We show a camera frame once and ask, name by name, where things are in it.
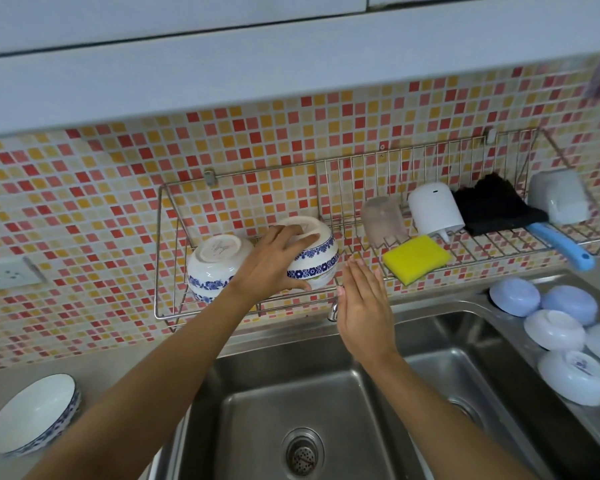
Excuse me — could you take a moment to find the person's right hand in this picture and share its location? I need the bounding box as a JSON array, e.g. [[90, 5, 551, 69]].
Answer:
[[336, 259, 400, 366]]

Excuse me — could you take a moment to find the person's left hand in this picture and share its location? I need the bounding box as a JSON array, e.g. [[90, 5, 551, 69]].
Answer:
[[230, 225, 322, 309]]

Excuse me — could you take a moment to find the white bowl blue floral band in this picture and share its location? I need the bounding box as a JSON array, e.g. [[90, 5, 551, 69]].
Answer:
[[272, 216, 340, 291], [186, 234, 255, 304]]

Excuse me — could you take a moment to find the person's right forearm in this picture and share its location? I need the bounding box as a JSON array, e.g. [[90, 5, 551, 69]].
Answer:
[[359, 349, 540, 480]]

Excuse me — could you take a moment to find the person's left forearm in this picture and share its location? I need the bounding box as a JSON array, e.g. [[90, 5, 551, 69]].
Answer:
[[24, 289, 261, 480]]

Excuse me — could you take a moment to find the yellow sponge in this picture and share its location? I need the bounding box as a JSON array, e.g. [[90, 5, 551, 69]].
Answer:
[[382, 235, 454, 287]]

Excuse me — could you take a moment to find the translucent plastic cup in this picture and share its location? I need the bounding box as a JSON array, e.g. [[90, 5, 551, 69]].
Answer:
[[361, 196, 410, 249]]

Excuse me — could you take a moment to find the stainless steel sink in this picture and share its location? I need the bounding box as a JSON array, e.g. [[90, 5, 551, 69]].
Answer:
[[147, 275, 600, 480]]

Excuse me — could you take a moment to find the white soap dispenser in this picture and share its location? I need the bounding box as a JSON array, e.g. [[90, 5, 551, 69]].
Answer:
[[407, 182, 467, 244]]

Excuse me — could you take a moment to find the round sink drain strainer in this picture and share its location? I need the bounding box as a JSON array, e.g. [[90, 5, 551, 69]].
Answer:
[[447, 397, 484, 428], [281, 427, 326, 478]]

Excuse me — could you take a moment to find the pale blue bowl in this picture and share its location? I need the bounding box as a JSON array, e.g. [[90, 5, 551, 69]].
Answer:
[[489, 278, 542, 318], [540, 285, 600, 327]]

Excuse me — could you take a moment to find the black cloth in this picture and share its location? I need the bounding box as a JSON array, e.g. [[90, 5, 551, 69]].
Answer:
[[452, 173, 550, 237]]

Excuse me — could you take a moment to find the white plastic container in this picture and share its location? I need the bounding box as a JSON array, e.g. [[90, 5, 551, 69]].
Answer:
[[527, 168, 592, 227]]

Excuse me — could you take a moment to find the white bowl purple print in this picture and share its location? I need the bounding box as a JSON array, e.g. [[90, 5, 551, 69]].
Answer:
[[537, 350, 600, 407]]

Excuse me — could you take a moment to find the white dish blue rim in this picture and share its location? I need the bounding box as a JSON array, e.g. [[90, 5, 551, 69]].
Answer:
[[0, 373, 83, 457]]

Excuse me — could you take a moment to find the steel wire dish rack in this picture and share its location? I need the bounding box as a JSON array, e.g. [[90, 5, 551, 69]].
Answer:
[[153, 127, 600, 334]]

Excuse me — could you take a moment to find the blue handled brush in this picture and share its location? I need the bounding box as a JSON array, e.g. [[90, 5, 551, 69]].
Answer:
[[525, 222, 596, 273]]

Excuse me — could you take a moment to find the white wall cabinet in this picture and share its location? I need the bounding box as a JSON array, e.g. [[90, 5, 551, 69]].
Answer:
[[0, 0, 600, 141]]

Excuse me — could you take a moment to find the white wall socket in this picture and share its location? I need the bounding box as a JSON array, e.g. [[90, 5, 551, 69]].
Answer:
[[0, 257, 46, 294]]

